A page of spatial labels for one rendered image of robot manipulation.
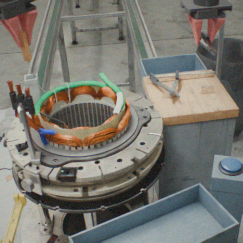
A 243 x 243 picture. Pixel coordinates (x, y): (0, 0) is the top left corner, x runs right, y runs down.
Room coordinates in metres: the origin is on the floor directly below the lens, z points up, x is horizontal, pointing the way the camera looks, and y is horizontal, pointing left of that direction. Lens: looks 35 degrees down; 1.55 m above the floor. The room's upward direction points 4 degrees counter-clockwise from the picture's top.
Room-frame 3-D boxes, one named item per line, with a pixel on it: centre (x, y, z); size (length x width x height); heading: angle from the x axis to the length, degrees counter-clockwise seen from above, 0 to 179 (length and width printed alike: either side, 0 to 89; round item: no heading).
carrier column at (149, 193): (0.66, -0.05, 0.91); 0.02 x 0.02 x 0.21
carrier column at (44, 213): (0.66, 0.20, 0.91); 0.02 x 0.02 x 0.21
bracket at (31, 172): (0.53, 0.16, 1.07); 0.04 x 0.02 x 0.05; 56
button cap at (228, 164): (0.57, -0.21, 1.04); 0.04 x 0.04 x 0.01
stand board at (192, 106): (0.82, -0.16, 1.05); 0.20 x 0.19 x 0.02; 5
